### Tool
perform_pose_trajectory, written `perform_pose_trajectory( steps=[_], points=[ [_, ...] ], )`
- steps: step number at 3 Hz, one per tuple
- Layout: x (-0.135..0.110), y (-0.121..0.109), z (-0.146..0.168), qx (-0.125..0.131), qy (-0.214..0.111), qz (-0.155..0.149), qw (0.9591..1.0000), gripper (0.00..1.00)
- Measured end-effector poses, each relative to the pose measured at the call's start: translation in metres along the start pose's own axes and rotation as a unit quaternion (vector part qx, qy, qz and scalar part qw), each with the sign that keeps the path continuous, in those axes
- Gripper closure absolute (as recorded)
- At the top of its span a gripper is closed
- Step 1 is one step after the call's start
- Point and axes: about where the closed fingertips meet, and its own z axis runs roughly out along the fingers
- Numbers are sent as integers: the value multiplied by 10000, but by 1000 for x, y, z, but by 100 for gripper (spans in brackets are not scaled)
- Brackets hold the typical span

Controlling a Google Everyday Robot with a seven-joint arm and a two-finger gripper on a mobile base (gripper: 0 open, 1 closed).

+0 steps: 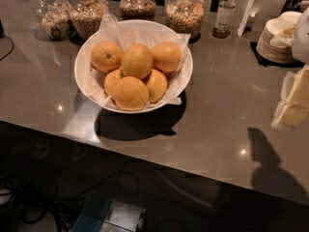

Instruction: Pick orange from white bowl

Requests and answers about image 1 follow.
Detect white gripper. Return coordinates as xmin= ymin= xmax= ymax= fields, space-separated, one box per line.
xmin=271 ymin=8 xmax=309 ymax=131

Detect white ceramic bowl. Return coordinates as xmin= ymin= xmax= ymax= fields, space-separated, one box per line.
xmin=73 ymin=18 xmax=194 ymax=115

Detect stack of white plates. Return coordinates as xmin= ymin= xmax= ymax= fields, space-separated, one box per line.
xmin=257 ymin=12 xmax=301 ymax=64

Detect black mat under plates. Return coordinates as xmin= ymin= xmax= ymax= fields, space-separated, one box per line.
xmin=250 ymin=42 xmax=304 ymax=69

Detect clear glass bottle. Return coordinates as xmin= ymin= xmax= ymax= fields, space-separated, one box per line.
xmin=212 ymin=0 xmax=237 ymax=39

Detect white card sign stand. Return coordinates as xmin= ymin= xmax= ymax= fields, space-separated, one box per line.
xmin=237 ymin=0 xmax=256 ymax=37

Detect orange top right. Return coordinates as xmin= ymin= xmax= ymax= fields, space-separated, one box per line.
xmin=152 ymin=42 xmax=182 ymax=73

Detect orange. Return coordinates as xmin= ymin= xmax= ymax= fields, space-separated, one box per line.
xmin=91 ymin=41 xmax=123 ymax=73
xmin=121 ymin=43 xmax=154 ymax=79
xmin=152 ymin=42 xmax=182 ymax=73
xmin=112 ymin=76 xmax=149 ymax=111
xmin=143 ymin=70 xmax=168 ymax=103

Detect orange lower right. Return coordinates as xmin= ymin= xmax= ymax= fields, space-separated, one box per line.
xmin=143 ymin=70 xmax=168 ymax=103

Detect glass cereal jar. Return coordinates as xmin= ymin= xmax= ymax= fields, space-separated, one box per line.
xmin=33 ymin=0 xmax=75 ymax=41
xmin=119 ymin=0 xmax=156 ymax=19
xmin=70 ymin=0 xmax=109 ymax=40
xmin=165 ymin=0 xmax=205 ymax=39

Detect orange front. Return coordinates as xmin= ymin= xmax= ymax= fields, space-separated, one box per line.
xmin=112 ymin=76 xmax=149 ymax=111

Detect orange top centre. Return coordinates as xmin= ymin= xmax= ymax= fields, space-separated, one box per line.
xmin=121 ymin=43 xmax=154 ymax=79

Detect orange middle left small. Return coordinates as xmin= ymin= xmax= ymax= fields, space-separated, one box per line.
xmin=104 ymin=69 xmax=123 ymax=96

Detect orange top left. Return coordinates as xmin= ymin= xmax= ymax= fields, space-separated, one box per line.
xmin=91 ymin=41 xmax=123 ymax=73

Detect metal box on floor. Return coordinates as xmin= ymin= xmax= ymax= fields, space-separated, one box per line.
xmin=99 ymin=200 xmax=146 ymax=232

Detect glass cereal jar far left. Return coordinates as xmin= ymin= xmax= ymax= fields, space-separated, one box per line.
xmin=33 ymin=0 xmax=75 ymax=41

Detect black floor cables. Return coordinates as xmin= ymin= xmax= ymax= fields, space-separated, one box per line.
xmin=0 ymin=164 xmax=143 ymax=232

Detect black cable on counter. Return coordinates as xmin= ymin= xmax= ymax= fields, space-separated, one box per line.
xmin=0 ymin=36 xmax=15 ymax=62

